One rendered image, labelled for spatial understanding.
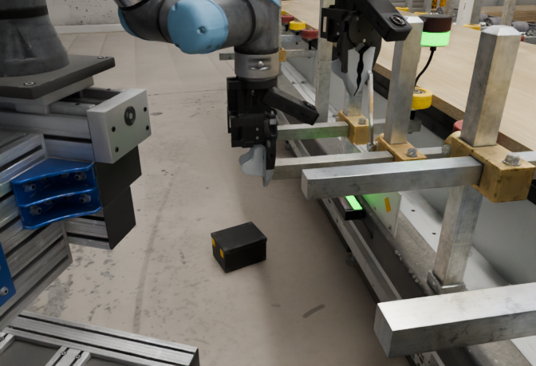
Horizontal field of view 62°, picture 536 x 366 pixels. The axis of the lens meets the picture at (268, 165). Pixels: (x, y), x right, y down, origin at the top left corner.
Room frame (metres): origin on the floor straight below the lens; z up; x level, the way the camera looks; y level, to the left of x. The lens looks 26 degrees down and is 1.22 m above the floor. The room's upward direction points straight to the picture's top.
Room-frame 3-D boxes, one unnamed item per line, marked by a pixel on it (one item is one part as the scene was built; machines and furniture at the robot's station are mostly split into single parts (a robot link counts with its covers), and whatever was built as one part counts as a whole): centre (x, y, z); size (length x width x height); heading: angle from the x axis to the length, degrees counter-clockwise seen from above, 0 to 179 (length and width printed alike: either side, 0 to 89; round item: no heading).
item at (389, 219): (0.87, -0.23, 0.75); 0.26 x 0.01 x 0.10; 10
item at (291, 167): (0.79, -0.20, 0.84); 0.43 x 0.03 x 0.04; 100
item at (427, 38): (0.85, -0.31, 1.08); 0.06 x 0.06 x 0.02
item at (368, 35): (0.81, -0.15, 1.13); 0.09 x 0.08 x 0.12; 30
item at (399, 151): (0.82, -0.27, 0.85); 0.14 x 0.06 x 0.05; 10
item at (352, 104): (1.09, -0.22, 0.92); 0.04 x 0.04 x 0.48; 10
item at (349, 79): (0.80, -0.14, 1.02); 0.06 x 0.03 x 0.09; 30
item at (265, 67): (0.75, 0.02, 1.05); 0.08 x 0.08 x 0.05
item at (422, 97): (1.07, -0.37, 0.85); 0.08 x 0.08 x 0.11
